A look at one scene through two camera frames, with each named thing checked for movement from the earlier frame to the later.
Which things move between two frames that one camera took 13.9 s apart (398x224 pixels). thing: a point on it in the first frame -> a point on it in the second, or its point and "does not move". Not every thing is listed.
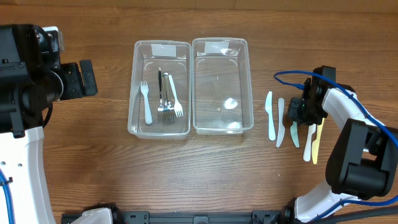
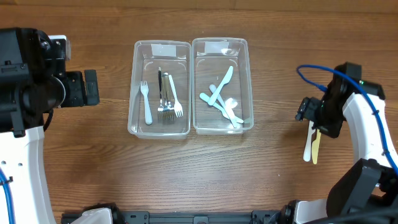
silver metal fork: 166,110 does not move
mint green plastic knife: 293,130 -> 218,109
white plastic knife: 311,130 does not move
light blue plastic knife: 268,109 -> 225,80
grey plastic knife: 282,129 -> 226,107
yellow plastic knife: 316,143 does not move
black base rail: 198,217 does not move
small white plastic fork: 177,106 does not move
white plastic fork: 144,89 does not move
